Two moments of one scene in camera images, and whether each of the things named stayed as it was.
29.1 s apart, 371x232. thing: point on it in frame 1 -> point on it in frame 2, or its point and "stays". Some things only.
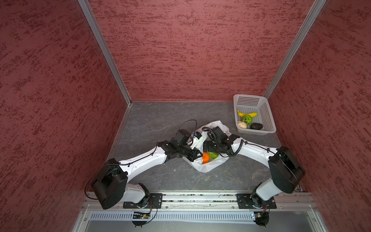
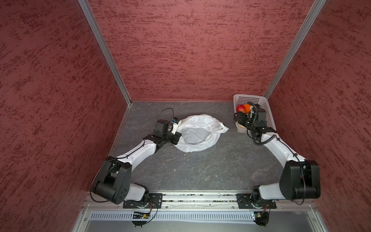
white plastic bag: x=197 y=163 -> x=199 y=132
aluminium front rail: x=285 y=201 stays
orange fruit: x=205 y=157 -> x=247 y=108
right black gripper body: x=213 y=147 -> x=244 y=121
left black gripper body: x=185 y=151 -> x=174 y=137
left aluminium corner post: x=99 y=33 stays
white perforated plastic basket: x=249 y=104 stays
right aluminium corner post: x=299 y=38 stays
